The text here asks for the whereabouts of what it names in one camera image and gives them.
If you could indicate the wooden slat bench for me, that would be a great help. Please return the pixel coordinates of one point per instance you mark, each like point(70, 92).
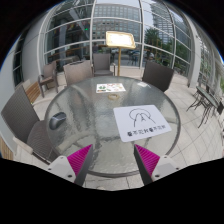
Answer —
point(6, 150)
point(32, 91)

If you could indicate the black computer mouse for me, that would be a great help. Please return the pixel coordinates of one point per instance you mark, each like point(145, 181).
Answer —
point(57, 120)

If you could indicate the green metal garden table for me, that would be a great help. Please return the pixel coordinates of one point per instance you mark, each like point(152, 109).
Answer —
point(206, 96)

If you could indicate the grey wicker chair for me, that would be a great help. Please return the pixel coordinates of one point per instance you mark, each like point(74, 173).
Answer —
point(101, 61)
point(49, 70)
point(20, 113)
point(78, 72)

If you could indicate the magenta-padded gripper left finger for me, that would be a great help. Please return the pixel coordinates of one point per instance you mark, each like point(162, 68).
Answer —
point(79, 160)

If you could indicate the dark wicker chair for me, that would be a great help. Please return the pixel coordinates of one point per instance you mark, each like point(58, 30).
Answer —
point(158, 76)

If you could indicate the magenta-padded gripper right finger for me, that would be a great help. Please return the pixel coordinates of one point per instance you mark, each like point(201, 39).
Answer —
point(148, 160)

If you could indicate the gold framed menu stand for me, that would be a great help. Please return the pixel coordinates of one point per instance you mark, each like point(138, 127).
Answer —
point(120, 39)

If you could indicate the colourful printed menu card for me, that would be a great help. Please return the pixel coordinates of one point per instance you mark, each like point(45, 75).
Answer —
point(110, 88)

